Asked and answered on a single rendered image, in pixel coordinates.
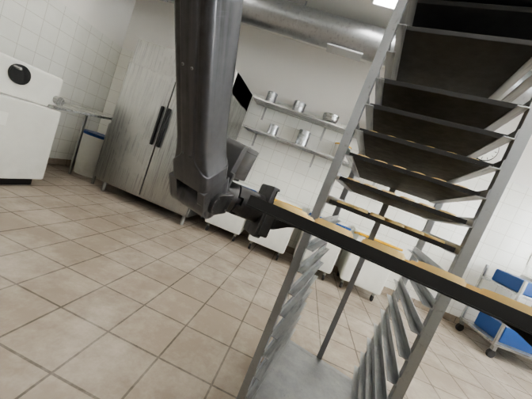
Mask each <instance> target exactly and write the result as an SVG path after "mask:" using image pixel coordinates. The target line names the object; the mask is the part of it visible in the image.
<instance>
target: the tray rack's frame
mask: <svg viewBox="0 0 532 399"><path fill-rule="evenodd" d="M444 1H454V2H473V3H484V4H493V5H504V6H523V7H532V0H444ZM347 194H348V190H347V189H346V188H344V189H343V191H342V193H341V195H340V199H341V200H345V199H346V197H347ZM388 207H389V205H387V204H385V203H384V204H383V205H382V208H381V210H380V212H379V215H381V216H382V217H384V216H385V214H386V211H387V209H388ZM434 224H435V221H430V220H427V222H426V224H425V226H424V229H423V231H425V232H427V233H431V229H432V227H433V226H434ZM380 225H381V223H378V222H375V224H374V226H373V228H372V231H371V232H370V236H369V238H368V239H370V240H372V241H373V240H374V238H375V236H376V234H377V232H378V229H379V227H380ZM425 243H426V242H425V241H422V240H420V239H419V240H418V242H417V243H416V247H417V248H418V249H419V250H420V251H422V249H423V247H424V245H425ZM364 261H365V259H363V258H362V257H360V258H359V261H358V263H357V265H356V267H355V270H354V272H353V274H352V276H351V279H350V281H349V283H348V286H347V288H346V290H345V292H344V295H343V298H342V299H341V301H340V304H339V306H338V308H337V311H336V313H335V315H334V318H333V320H332V323H331V325H330V326H329V330H328V332H327V333H326V336H325V338H324V341H323V343H322V345H321V348H320V350H319V352H318V354H317V356H315V355H313V354H312V353H310V352H309V351H307V350H306V349H305V348H302V347H301V346H299V345H298V344H296V343H295V342H293V341H292V340H289V341H288V343H287V345H286V347H285V348H284V349H283V351H282V353H281V354H280V356H279V358H278V359H277V360H276V362H275V364H274V366H273V367H272V369H271V370H270V372H269V373H268V375H267V377H266V379H265V380H264V381H263V383H262V385H261V386H260V388H259V389H258V391H257V392H256V394H255V396H254V398H253V399H351V395H352V381H353V379H351V378H349V377H348V376H347V375H345V374H343V373H342V372H340V371H338V370H337V369H336V368H334V367H332V366H330V365H329V364H327V363H326V362H325V361H323V360H321V359H322V356H323V355H324V353H325V349H326V348H327V346H328V344H329V341H330V339H331V336H332V334H333V332H334V329H335V328H336V324H337V322H338V321H339V319H340V315H341V314H342V312H343V309H344V307H345V304H346V302H347V300H348V297H349V295H350V294H351V292H352V288H353V287H354V284H355V281H356V280H357V277H358V275H359V272H360V270H361V268H362V266H363V263H364Z"/></svg>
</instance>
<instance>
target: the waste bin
mask: <svg viewBox="0 0 532 399"><path fill-rule="evenodd" d="M104 139H105V135H104V134H101V133H98V132H95V131H91V130H88V129H84V131H83V135H82V140H81V142H80V145H79V148H78V153H77V156H76V160H75V164H74V172H75V173H77V174H80V175H82V176H85V177H90V178H93V174H94V170H95V168H96V165H97V160H98V158H99V154H100V152H101V147H102V144H103V142H104Z"/></svg>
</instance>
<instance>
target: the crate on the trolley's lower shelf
mask: <svg viewBox="0 0 532 399"><path fill-rule="evenodd" d="M502 323H503V322H502V321H500V320H498V319H495V318H494V317H491V316H489V315H487V314H485V313H482V312H481V311H480V313H479V314H478V315H477V318H476V320H475V322H474V324H475V325H477V326H478V327H480V328H481V329H483V330H484V331H485V332H486V333H487V334H489V335H490V336H492V337H493V338H495V336H496V334H497V332H498V331H499V329H500V326H501V325H502ZM498 341H499V342H500V343H502V344H506V345H508V346H511V347H513V348H517V349H519V350H521V351H523V352H527V353H529V354H531V355H532V347H531V346H530V345H529V344H528V343H527V342H526V341H525V340H524V339H523V338H522V337H521V336H520V335H519V334H518V333H517V332H516V331H514V330H513V329H511V328H510V327H508V326H507V325H506V327H505V329H504V331H503V333H502V334H501V336H500V338H499V340H498Z"/></svg>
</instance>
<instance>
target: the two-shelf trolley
mask: <svg viewBox="0 0 532 399"><path fill-rule="evenodd" d="M488 267H489V265H487V264H486V265H485V267H484V270H483V272H482V273H481V275H480V278H479V280H478V281H477V284H476V286H475V287H479V286H480V284H481V281H482V279H485V280H487V281H489V282H490V283H493V284H495V285H497V286H498V287H501V288H503V289H504V290H506V291H509V292H511V293H512V294H514V295H516V297H515V301H519V300H520V298H524V299H526V300H528V301H531V302H532V298H530V297H527V296H525V295H523V292H524V291H525V289H526V286H527V284H528V282H527V281H524V282H523V284H522V286H521V287H520V289H519V292H516V291H513V290H512V289H510V288H508V287H505V286H504V285H502V284H500V283H497V282H496V281H494V280H492V279H490V278H488V277H485V273H486V272H487V270H488ZM468 308H469V307H468V306H467V305H465V308H464V310H463V311H462V314H461V316H460V318H459V319H460V321H459V323H457V324H456V326H455V328H456V329H457V330H458V331H462V330H463V329H464V324H465V323H466V324H467V325H468V326H470V327H471V328H472V329H474V330H475V331H476V332H477V333H479V334H480V335H481V336H483V337H484V338H485V339H486V340H487V341H489V342H490V343H491V346H490V348H489V349H487V350H486V352H485V354H486V355H487V357H489V358H493V357H495V356H496V349H497V348H498V347H499V348H502V349H504V350H507V351H510V352H513V353H515V354H517V355H520V356H523V357H525V358H528V359H531V360H532V355H531V354H529V353H527V352H524V351H521V350H519V349H517V348H513V347H511V346H508V345H506V344H502V343H500V342H499V341H498V340H499V338H500V336H501V334H502V333H503V331H504V329H505V327H506V325H505V324H504V323H502V325H501V326H500V329H499V331H498V332H497V334H496V336H495V338H493V337H492V336H490V335H489V334H487V333H486V332H485V331H484V330H483V329H481V328H480V327H478V326H477V325H475V324H474V321H471V320H469V319H466V318H464V316H465V314H466V311H467V310H468Z"/></svg>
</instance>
